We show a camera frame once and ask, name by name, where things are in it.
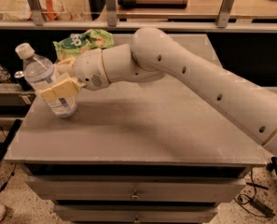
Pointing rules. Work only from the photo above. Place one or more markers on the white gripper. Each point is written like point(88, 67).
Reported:
point(89, 69)

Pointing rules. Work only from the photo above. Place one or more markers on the blue label plastic bottle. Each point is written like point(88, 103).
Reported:
point(40, 72)

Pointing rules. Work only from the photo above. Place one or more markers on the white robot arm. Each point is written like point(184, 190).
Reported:
point(152, 54)

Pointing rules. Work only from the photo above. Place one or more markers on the small water bottle on shelf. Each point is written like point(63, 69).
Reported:
point(5, 76)

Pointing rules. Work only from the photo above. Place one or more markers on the green chip bag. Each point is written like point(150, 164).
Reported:
point(75, 44)

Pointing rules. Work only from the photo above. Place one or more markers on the dark soda can on shelf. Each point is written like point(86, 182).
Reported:
point(19, 76)

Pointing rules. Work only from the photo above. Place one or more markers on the orange white plastic bag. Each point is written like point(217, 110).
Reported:
point(19, 10)

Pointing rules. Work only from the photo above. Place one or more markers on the grey drawer cabinet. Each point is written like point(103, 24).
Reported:
point(135, 154)

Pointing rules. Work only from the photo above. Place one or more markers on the black stand leg left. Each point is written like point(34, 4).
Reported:
point(2, 150)

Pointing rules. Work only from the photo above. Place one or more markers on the metal rail bracket left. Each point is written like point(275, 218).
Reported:
point(37, 14)

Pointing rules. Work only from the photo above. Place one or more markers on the metal rail bracket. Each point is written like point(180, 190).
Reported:
point(222, 18)
point(37, 14)
point(111, 13)

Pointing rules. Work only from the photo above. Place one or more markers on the metal rail bracket middle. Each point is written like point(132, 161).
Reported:
point(111, 13)

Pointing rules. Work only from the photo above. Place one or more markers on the metal rail bracket right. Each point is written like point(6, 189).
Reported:
point(222, 18)

